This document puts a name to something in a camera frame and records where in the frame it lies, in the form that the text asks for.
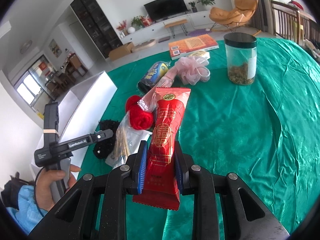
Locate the small wooden side table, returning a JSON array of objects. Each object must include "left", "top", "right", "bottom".
[{"left": 164, "top": 19, "right": 188, "bottom": 38}]

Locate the clear jar black lid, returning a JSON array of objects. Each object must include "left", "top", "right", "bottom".
[{"left": 223, "top": 33, "right": 257, "bottom": 85}]

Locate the brown cardboard box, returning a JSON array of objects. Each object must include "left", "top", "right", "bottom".
[{"left": 108, "top": 42, "right": 134, "bottom": 61}]

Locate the red flower vase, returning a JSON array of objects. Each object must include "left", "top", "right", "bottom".
[{"left": 117, "top": 20, "right": 129, "bottom": 37}]

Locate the white cardboard storage box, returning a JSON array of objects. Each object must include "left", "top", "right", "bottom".
[{"left": 30, "top": 70, "right": 118, "bottom": 181}]

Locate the black lace fabric item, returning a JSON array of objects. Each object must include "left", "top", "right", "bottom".
[{"left": 93, "top": 120, "right": 120, "bottom": 159}]

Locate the pink mesh bath sponge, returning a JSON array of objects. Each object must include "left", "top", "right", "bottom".
[{"left": 137, "top": 51, "right": 210, "bottom": 113}]

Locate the white wet wipes pack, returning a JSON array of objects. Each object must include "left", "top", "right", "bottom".
[{"left": 105, "top": 127, "right": 151, "bottom": 168}]

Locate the green satin tablecloth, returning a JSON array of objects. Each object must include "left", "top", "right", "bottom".
[{"left": 102, "top": 38, "right": 319, "bottom": 239}]

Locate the orange book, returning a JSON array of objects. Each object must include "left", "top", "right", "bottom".
[{"left": 168, "top": 34, "right": 219, "bottom": 60}]

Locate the dark wooden chair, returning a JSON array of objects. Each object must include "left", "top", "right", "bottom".
[{"left": 270, "top": 0, "right": 319, "bottom": 45}]

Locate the green potted plant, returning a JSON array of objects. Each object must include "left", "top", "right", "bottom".
[{"left": 196, "top": 0, "right": 216, "bottom": 10}]

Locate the white tv cabinet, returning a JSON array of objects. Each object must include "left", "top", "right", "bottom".
[{"left": 120, "top": 11, "right": 214, "bottom": 45}]

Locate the bag of wooden sticks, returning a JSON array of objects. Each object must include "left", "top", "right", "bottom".
[{"left": 112, "top": 113, "right": 133, "bottom": 168}]

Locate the red yarn ball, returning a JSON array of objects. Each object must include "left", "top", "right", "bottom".
[{"left": 125, "top": 95, "right": 154, "bottom": 130}]

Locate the person's left hand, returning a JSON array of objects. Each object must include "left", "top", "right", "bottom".
[{"left": 35, "top": 164, "right": 82, "bottom": 212}]

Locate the black display cabinet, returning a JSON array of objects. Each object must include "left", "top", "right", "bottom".
[{"left": 71, "top": 0, "right": 123, "bottom": 59}]

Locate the round cat scratcher bed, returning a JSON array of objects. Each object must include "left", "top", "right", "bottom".
[{"left": 131, "top": 39, "right": 157, "bottom": 53}]

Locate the blue sleeve forearm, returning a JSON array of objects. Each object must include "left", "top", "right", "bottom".
[{"left": 6, "top": 185, "right": 48, "bottom": 235}]

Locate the orange lounge chair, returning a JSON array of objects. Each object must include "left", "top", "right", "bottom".
[{"left": 209, "top": 0, "right": 259, "bottom": 30}]

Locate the small dark potted plant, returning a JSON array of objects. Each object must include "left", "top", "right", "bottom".
[{"left": 188, "top": 1, "right": 197, "bottom": 13}]

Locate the black flat television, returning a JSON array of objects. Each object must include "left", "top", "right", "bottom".
[{"left": 144, "top": 0, "right": 188, "bottom": 22}]

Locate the purple floor mat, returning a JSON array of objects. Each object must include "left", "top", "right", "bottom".
[{"left": 188, "top": 29, "right": 212, "bottom": 37}]

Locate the blue yellow trash bag roll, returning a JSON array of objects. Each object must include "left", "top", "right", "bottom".
[{"left": 137, "top": 61, "right": 171, "bottom": 94}]

